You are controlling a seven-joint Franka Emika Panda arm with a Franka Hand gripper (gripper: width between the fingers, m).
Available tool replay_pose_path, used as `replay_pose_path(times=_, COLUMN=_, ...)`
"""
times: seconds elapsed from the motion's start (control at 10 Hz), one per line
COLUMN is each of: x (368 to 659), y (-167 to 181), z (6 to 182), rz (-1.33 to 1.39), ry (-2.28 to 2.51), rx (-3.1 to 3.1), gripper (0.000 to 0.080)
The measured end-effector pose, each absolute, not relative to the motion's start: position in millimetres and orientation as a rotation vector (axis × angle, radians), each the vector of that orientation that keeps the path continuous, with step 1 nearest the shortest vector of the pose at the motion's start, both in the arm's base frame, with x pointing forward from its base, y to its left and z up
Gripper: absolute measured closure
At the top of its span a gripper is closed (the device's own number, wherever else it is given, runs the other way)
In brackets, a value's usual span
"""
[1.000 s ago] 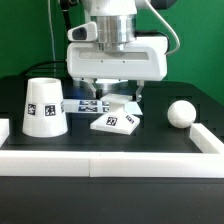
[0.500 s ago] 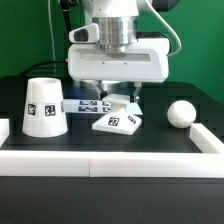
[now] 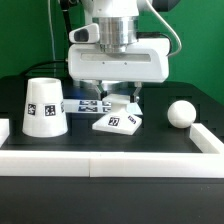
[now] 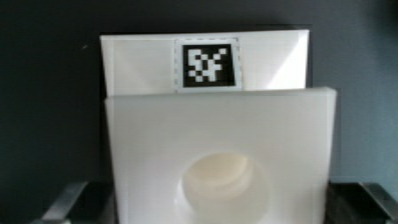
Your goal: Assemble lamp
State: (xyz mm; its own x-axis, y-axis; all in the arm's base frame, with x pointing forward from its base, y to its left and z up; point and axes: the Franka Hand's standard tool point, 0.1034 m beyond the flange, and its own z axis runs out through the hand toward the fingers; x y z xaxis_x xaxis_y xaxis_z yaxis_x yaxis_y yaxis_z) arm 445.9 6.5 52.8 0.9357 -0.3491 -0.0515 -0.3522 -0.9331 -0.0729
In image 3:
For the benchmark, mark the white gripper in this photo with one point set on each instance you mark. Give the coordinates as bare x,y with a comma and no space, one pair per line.
143,61

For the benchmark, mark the white lamp base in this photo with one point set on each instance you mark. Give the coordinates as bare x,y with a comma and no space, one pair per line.
123,118

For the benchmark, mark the white lamp bulb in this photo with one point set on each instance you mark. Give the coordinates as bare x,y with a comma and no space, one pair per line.
181,114

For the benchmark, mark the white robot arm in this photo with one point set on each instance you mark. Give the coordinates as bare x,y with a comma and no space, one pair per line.
109,48

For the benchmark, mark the white lamp shade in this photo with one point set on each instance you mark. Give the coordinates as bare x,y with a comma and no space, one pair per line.
44,113

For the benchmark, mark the white marker sheet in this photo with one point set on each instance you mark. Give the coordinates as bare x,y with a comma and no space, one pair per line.
86,106

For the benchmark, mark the white U-shaped fence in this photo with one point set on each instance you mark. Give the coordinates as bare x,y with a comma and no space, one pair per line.
207,163

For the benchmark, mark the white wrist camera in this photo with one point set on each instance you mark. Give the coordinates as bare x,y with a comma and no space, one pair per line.
86,34

